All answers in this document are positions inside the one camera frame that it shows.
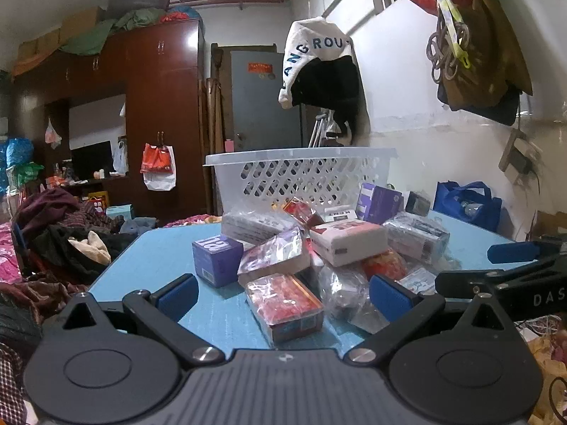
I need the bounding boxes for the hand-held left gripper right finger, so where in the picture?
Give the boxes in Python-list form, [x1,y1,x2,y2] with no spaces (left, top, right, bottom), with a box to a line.
[348,273,506,366]

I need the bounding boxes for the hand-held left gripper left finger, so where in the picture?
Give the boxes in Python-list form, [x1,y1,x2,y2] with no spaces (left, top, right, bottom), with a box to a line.
[62,273,224,368]

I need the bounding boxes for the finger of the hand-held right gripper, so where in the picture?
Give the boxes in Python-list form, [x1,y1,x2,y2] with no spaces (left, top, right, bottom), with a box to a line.
[435,269,501,301]
[487,238,567,266]

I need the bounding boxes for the white blue packet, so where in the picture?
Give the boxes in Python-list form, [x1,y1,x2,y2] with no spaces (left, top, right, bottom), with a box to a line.
[396,268,437,295]

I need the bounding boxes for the round red packet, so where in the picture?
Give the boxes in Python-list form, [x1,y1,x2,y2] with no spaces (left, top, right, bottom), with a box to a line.
[361,250,407,281]

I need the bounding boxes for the dark item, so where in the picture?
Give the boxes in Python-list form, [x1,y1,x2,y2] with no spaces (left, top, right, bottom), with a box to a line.
[320,266,391,333]

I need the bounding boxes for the blue violet box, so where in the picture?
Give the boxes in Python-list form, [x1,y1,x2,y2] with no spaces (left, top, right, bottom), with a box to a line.
[192,234,244,288]

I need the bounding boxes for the grey box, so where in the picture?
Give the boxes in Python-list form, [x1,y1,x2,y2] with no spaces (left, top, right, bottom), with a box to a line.
[220,210,291,246]
[383,213,450,263]

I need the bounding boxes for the white red tissue pack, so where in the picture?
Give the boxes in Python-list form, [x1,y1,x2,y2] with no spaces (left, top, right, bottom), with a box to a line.
[309,220,388,267]

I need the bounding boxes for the small dark box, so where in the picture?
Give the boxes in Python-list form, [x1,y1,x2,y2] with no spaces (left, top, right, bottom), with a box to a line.
[405,191,431,217]

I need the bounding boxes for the dark purple box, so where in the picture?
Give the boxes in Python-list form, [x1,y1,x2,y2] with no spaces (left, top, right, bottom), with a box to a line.
[357,182,404,224]

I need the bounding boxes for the small white box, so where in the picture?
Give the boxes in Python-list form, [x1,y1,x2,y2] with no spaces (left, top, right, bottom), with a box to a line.
[323,207,357,223]

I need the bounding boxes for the red snack box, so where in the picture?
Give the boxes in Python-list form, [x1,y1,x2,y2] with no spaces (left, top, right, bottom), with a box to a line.
[245,273,325,344]

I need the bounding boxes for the white plastic basket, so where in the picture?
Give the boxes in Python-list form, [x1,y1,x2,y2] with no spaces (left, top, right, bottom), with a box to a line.
[203,146,399,213]

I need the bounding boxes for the cardboard box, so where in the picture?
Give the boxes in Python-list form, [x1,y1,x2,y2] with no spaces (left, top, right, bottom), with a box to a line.
[534,210,567,240]

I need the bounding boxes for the blue tote bag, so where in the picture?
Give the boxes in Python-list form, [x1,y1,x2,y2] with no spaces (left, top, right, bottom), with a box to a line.
[433,181,503,233]

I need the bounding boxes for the teal box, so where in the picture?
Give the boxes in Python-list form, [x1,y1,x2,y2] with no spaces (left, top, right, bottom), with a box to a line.
[106,205,136,222]

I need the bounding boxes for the orange white plastic bag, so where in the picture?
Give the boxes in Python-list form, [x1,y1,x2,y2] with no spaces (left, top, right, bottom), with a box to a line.
[140,143,177,191]

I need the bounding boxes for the pile of clothes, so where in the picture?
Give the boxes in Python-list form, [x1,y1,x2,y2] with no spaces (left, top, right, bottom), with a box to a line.
[11,188,138,284]

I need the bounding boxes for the black hanging bag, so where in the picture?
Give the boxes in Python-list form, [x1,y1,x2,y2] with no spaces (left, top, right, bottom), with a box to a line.
[438,84,523,125]

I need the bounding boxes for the black television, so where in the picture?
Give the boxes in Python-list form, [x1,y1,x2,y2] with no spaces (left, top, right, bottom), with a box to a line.
[71,140,113,182]

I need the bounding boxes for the green plastic bag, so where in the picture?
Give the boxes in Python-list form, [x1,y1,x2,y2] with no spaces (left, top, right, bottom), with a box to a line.
[15,161,45,184]

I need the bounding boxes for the brown wooden wardrobe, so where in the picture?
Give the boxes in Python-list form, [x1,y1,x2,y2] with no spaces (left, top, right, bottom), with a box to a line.
[11,18,209,226]

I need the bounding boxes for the grey door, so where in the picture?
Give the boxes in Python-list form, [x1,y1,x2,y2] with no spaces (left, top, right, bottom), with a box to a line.
[230,50,306,153]

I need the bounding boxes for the small white plastic bag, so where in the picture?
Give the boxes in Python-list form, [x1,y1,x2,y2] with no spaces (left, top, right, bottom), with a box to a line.
[44,117,63,149]

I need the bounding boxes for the brown hanging bag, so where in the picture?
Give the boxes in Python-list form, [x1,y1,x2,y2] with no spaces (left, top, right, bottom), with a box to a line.
[436,0,534,111]

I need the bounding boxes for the blue plastic bag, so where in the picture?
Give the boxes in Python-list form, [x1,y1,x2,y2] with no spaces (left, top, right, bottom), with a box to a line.
[0,138,34,169]

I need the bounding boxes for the white black hoodie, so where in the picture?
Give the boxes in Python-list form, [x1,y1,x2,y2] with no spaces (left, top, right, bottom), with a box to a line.
[278,17,370,145]

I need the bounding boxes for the green cloth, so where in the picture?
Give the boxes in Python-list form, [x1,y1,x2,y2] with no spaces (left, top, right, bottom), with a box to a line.
[60,9,167,56]

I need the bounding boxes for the flattened cardboard boxes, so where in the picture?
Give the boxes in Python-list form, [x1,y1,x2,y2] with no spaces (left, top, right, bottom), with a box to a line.
[13,6,105,76]

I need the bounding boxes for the wall power adapter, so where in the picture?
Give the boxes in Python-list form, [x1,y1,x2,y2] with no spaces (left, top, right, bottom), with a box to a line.
[498,130,543,184]

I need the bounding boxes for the coiled grey rope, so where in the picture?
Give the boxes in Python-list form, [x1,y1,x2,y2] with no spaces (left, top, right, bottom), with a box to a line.
[426,22,471,83]

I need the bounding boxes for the yellow strap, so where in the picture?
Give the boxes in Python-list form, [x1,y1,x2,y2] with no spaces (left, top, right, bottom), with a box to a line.
[423,0,472,72]

